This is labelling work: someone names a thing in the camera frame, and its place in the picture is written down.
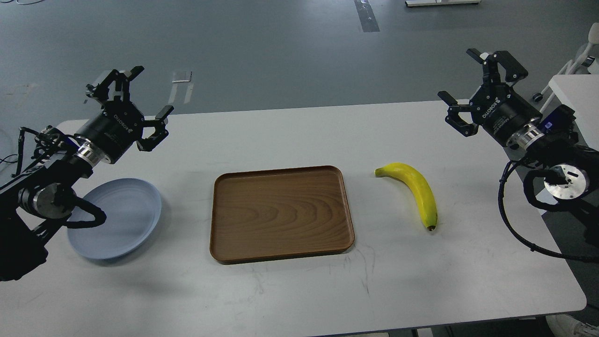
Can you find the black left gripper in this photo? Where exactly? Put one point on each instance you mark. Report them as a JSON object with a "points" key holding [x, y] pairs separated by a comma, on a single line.
{"points": [[120, 123]]}

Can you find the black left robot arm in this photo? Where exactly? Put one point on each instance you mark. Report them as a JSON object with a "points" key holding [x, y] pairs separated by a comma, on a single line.
{"points": [[39, 199]]}

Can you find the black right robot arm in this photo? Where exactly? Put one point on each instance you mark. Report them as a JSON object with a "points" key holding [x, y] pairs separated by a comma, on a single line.
{"points": [[561, 172]]}

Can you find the yellow banana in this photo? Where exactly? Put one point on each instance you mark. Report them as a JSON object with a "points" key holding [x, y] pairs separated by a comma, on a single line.
{"points": [[420, 189]]}

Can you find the brown wooden tray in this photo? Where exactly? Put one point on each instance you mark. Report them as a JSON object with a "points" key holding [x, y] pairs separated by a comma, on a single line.
{"points": [[265, 215]]}

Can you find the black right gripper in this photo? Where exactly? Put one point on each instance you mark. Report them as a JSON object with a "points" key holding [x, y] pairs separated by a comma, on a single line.
{"points": [[503, 112]]}

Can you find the light blue plate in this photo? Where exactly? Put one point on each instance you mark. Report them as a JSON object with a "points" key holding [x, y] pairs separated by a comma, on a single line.
{"points": [[133, 208]]}

